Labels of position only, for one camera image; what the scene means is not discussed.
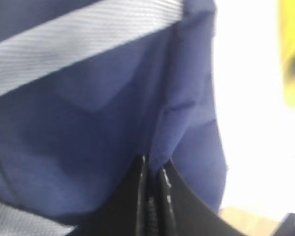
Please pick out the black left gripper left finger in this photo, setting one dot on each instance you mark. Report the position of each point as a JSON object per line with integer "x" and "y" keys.
{"x": 125, "y": 213}

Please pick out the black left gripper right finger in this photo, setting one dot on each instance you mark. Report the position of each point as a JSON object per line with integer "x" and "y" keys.
{"x": 182, "y": 212}

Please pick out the navy blue lunch bag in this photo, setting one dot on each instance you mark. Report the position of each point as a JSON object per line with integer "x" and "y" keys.
{"x": 88, "y": 85}

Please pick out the yellow banana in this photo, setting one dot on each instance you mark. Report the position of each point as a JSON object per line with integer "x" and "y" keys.
{"x": 286, "y": 18}

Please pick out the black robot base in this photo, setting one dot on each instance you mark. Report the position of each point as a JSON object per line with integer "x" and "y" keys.
{"x": 287, "y": 227}

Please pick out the wooden board under table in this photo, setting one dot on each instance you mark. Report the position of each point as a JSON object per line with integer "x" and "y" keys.
{"x": 250, "y": 223}

